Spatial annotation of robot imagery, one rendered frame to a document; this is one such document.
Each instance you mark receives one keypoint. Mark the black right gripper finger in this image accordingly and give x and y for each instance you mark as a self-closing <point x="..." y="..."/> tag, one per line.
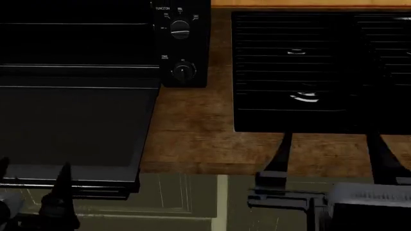
<point x="383" y="158"/>
<point x="280" y="161"/>

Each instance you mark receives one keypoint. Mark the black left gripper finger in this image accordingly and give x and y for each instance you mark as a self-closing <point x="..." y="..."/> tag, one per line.
<point x="4" y="167"/>
<point x="64" y="180"/>

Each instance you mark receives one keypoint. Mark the olive green cabinet door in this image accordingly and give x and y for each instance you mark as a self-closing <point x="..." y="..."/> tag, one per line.
<point x="244" y="216"/>
<point x="154" y="204"/>

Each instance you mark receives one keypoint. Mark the black toaster oven door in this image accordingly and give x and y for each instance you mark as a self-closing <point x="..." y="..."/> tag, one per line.
<point x="80" y="125"/>

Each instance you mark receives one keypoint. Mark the black toaster oven body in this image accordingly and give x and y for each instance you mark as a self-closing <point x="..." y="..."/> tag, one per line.
<point x="192" y="48"/>

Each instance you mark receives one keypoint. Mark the black timer knob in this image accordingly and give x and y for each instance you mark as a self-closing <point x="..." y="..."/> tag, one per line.
<point x="183" y="70"/>

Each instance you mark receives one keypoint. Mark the black function knob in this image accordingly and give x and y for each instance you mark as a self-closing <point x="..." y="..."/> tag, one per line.
<point x="180" y="29"/>

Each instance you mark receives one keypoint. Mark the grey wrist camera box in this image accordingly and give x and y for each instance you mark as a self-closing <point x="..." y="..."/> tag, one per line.
<point x="369" y="207"/>

